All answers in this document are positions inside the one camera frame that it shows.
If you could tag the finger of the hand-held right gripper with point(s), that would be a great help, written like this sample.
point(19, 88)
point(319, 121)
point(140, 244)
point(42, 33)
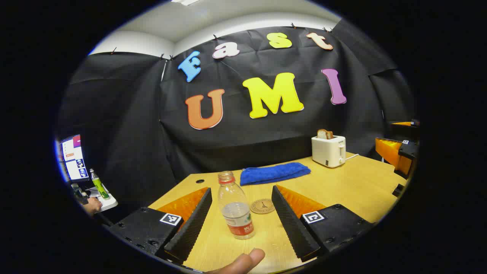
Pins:
point(405, 129)
point(392, 154)

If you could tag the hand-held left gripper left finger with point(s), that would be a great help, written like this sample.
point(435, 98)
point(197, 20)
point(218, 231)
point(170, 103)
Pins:
point(190, 228)

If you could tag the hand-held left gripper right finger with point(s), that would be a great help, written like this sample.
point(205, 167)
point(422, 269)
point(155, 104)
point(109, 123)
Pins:
point(291, 224)

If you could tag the round brown coaster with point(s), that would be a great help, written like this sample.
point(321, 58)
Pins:
point(262, 206)

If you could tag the clear plastic water bottle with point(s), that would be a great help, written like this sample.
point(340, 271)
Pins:
point(236, 213)

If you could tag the green bottle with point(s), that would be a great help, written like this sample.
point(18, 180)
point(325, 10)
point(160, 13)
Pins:
point(99, 186)

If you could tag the blue folded towel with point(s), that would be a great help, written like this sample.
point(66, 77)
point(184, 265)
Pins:
point(274, 173)

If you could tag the white toaster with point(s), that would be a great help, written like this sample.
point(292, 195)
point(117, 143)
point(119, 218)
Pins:
point(327, 152)

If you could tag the toast bread slice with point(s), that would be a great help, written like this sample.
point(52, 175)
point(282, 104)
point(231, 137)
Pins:
point(324, 134)

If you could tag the white side desk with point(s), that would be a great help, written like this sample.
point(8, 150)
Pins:
point(108, 203)

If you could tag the black backdrop cloth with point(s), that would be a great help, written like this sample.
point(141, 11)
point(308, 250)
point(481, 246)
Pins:
point(266, 133)

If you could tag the computer monitor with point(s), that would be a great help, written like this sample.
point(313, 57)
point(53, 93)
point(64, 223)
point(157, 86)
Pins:
point(74, 158)

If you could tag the ceiling light panel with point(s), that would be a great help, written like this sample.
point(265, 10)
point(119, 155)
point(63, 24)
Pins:
point(184, 2)

